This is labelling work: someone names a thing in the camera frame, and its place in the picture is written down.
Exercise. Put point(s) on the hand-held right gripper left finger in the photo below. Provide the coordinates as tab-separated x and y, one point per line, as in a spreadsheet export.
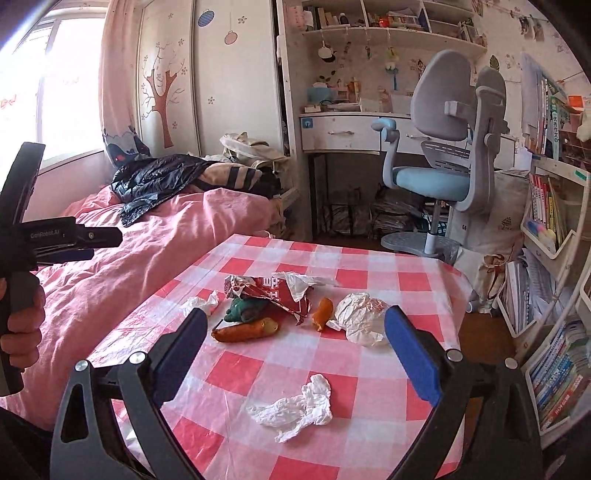
180	350

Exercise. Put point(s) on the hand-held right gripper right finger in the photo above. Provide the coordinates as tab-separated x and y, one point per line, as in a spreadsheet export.
415	360

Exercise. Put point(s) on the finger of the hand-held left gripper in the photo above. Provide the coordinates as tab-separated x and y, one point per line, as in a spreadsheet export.
69	254
99	236

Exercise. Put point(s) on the small white tissue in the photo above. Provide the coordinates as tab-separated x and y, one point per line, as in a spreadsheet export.
198	304

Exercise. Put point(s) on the white paper ball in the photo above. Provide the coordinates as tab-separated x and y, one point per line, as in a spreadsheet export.
360	318

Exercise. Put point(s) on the green knitted toy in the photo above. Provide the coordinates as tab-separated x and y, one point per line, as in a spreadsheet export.
242	310

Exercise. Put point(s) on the short orange sausage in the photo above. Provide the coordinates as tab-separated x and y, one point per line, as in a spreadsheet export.
323	311

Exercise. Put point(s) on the large white tissue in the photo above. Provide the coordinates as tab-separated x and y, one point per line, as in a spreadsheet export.
314	401

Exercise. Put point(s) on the red snack wrapper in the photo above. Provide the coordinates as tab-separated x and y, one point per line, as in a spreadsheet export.
277	295

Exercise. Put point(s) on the person's left hand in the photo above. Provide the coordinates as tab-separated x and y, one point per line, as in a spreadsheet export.
27	330

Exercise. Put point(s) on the pink blanket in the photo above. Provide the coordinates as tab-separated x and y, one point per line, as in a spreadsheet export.
115	277

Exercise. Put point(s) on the black puffer jacket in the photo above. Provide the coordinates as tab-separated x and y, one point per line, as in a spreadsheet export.
152	180

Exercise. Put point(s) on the red checkered tablecloth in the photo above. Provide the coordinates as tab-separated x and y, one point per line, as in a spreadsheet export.
258	360

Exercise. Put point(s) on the window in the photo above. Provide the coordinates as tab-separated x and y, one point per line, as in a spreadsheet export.
69	92

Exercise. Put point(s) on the beige striped cloth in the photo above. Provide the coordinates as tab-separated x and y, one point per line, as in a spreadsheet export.
231	173

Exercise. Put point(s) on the stack of colourful books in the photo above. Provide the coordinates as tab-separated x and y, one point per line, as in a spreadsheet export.
561	378

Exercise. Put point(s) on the clear plastic storage bag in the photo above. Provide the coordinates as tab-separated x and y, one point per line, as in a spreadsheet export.
346	214
397	212

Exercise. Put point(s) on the beige tote bag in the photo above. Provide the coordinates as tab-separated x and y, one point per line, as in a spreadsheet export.
503	217

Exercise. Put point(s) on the pink curtain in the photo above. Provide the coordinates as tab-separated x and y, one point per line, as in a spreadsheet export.
117	69

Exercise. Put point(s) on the beige canvas bag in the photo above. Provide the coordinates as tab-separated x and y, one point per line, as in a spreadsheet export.
249	147

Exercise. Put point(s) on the person's dark pants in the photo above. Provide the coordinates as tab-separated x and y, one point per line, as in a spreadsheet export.
23	447

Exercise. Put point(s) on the row of upright books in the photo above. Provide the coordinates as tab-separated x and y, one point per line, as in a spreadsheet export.
545	203

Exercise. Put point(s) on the white wardrobe with tree print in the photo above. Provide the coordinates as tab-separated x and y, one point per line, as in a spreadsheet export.
217	69

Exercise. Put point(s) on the white bookshelf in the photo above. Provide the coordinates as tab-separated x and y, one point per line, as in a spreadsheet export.
577	221

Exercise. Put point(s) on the white desk with drawer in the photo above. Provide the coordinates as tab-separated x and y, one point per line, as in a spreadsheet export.
341	131

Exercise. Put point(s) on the grey and blue desk chair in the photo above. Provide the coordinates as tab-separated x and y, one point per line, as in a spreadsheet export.
438	106

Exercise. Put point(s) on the white desk hutch shelf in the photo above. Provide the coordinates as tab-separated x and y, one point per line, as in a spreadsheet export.
295	55

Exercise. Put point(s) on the row of tall books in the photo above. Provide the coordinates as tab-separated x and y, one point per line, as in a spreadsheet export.
545	110

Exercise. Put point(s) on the hanging yellow plush toy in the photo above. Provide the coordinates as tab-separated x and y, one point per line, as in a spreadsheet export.
392	64

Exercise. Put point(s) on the white bed frame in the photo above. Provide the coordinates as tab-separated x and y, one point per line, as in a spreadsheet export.
288	207

